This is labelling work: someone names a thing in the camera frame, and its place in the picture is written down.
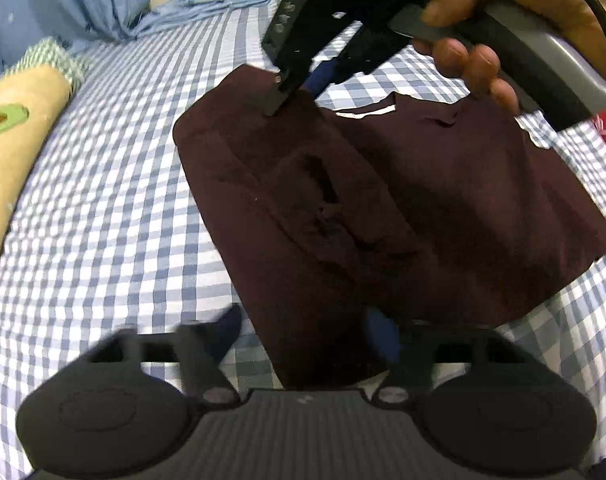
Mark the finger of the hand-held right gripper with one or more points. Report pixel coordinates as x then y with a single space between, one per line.
319 80
279 94

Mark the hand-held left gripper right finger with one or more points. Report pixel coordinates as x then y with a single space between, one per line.
408 360

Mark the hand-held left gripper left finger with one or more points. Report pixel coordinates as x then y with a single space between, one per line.
205 360

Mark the maroon shirt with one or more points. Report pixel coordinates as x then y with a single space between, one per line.
408 220

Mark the blue checkered bed sheet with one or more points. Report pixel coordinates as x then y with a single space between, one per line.
98 200

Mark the blue curtain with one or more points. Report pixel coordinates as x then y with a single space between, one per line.
83 0

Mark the green checkered cloth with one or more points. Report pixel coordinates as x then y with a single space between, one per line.
58 57

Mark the yellow avocado-print pillow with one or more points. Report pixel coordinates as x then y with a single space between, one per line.
18 125

